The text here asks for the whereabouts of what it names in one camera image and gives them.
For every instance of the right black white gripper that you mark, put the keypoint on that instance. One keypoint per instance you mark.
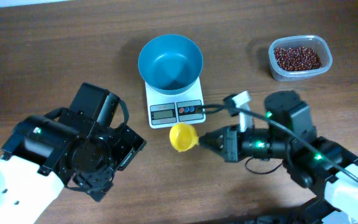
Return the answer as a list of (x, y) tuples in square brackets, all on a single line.
[(230, 144)]

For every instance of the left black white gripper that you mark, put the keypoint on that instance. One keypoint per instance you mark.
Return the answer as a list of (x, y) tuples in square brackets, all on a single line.
[(132, 147)]

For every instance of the yellow measuring scoop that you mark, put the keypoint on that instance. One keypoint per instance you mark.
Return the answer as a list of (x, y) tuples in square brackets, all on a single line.
[(183, 137)]

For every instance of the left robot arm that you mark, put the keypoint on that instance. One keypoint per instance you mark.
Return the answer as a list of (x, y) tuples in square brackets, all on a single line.
[(32, 166)]

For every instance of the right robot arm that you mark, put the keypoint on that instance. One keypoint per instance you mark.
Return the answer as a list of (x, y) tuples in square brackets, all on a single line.
[(286, 132)]

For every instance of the white digital kitchen scale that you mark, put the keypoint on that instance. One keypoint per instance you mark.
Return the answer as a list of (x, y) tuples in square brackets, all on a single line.
[(164, 111)]

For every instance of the teal plastic bowl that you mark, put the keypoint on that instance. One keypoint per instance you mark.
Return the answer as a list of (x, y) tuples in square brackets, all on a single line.
[(170, 64)]

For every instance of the clear plastic container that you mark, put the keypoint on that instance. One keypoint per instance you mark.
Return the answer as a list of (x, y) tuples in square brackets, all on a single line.
[(312, 41)]

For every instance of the red beans in container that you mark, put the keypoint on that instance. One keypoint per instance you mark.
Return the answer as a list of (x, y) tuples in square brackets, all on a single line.
[(297, 59)]

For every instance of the aluminium frame rail base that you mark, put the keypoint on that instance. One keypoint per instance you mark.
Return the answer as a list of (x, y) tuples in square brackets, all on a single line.
[(289, 218)]

